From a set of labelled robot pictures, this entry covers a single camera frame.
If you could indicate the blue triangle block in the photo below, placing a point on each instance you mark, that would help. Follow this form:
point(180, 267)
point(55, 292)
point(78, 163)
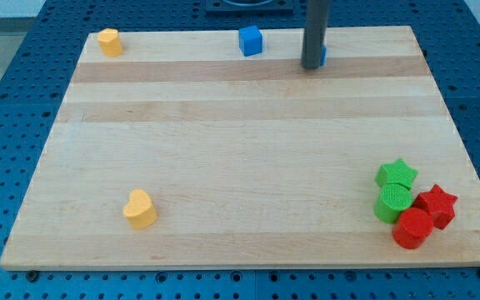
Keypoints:
point(323, 56)

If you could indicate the wooden board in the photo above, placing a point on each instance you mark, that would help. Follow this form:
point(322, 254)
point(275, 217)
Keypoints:
point(251, 162)

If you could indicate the blue cube block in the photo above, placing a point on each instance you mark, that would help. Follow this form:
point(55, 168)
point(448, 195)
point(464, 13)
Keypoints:
point(250, 40)

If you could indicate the yellow heart block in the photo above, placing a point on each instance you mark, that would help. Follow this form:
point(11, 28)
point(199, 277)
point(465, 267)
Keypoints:
point(139, 210)

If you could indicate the green star block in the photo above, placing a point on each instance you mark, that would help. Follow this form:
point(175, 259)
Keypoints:
point(397, 172)

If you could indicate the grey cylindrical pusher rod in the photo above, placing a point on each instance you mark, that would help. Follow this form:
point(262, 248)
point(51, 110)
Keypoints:
point(314, 33)

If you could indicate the green cylinder block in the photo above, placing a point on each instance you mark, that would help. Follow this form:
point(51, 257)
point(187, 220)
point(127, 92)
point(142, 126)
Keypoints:
point(392, 201)

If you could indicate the yellow pentagon block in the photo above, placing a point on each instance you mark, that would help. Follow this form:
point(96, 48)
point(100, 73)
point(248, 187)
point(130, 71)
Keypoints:
point(110, 42)

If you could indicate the red cylinder block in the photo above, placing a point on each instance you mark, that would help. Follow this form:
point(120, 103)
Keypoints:
point(412, 228)

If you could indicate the red star block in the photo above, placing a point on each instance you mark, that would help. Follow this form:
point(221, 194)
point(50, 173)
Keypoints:
point(438, 204)

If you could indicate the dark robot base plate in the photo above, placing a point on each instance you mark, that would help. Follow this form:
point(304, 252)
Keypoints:
point(213, 7)

